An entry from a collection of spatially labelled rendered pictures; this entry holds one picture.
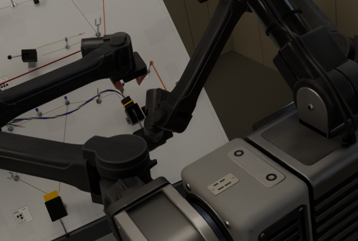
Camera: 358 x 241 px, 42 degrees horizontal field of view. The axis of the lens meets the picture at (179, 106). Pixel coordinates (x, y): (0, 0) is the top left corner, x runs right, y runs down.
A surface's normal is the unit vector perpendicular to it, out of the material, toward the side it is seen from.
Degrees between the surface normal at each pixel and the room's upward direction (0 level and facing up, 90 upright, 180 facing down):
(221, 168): 0
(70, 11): 50
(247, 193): 0
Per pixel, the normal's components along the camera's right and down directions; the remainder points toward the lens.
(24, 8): 0.16, -0.21
